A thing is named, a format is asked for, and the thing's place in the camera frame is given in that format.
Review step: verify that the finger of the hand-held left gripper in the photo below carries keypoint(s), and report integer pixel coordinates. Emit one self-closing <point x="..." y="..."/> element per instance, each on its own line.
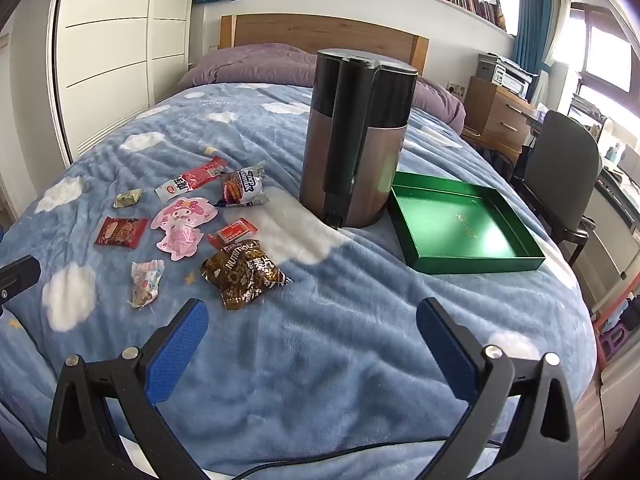
<point x="17" y="277"/>

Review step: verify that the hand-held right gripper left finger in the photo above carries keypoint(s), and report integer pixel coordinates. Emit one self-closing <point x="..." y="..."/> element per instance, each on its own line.
<point x="177" y="355"/>

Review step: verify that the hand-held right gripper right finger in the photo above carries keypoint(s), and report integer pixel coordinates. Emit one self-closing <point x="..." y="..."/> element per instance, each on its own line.
<point x="447" y="355"/>

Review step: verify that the white pastel candy packet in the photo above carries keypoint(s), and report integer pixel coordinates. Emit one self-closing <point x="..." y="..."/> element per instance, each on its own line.
<point x="146" y="282"/>

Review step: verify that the brown crinkled snack packet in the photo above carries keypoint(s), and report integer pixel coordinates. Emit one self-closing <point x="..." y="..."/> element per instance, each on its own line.
<point x="240" y="275"/>

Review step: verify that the red brick print snack packet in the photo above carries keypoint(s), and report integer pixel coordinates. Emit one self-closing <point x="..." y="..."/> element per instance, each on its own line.
<point x="120" y="232"/>

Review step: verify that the green tray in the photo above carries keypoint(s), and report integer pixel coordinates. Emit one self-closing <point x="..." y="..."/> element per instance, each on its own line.
<point x="450" y="225"/>

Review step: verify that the pink cartoon character packet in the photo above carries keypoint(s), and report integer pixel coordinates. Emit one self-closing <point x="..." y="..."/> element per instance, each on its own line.
<point x="180" y="225"/>

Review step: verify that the small red packet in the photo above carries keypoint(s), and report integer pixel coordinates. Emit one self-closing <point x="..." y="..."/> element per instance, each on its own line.
<point x="235" y="232"/>

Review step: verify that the red and white long packet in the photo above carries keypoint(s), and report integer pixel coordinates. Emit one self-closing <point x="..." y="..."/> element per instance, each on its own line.
<point x="192" y="177"/>

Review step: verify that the blue and white biscuit packet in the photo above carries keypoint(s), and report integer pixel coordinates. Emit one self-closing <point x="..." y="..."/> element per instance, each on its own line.
<point x="242" y="187"/>

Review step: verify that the purple stool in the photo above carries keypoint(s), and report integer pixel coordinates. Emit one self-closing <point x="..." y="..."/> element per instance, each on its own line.
<point x="620" y="340"/>

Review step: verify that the white desk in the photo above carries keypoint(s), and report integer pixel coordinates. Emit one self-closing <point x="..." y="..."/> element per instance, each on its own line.
<point x="610" y="220"/>

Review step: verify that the grey office chair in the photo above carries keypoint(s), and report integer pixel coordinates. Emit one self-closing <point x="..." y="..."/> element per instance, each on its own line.
<point x="560" y="160"/>

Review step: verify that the white wardrobe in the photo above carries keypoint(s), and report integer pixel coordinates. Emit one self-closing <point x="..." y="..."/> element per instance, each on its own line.
<point x="110" y="50"/>

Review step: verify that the wooden drawer cabinet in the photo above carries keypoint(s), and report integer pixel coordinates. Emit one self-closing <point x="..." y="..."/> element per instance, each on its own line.
<point x="495" y="110"/>

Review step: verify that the grey printer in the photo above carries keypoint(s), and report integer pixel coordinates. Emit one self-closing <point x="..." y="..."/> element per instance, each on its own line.
<point x="505" y="77"/>

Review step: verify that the purple pillow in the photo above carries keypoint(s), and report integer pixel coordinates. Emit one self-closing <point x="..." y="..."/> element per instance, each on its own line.
<point x="240" y="67"/>

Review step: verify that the window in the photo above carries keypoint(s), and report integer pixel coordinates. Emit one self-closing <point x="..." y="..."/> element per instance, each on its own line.
<point x="605" y="50"/>

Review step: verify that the wooden headboard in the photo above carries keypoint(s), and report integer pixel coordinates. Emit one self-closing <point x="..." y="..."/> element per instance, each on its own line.
<point x="300" y="30"/>

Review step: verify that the wall socket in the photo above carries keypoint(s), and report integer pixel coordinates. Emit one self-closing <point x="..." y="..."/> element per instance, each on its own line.
<point x="456" y="89"/>

